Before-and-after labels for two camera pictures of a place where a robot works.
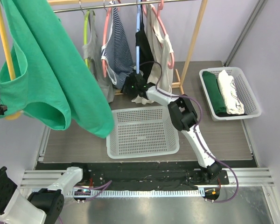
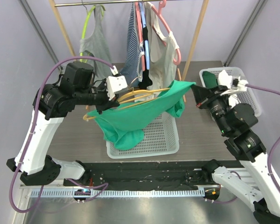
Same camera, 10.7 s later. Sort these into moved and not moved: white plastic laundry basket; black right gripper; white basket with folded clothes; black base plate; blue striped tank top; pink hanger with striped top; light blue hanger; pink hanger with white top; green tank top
Moved: green tank top; light blue hanger; pink hanger with striped top; pink hanger with white top; black right gripper; blue striped tank top
Not moved: black base plate; white basket with folded clothes; white plastic laundry basket
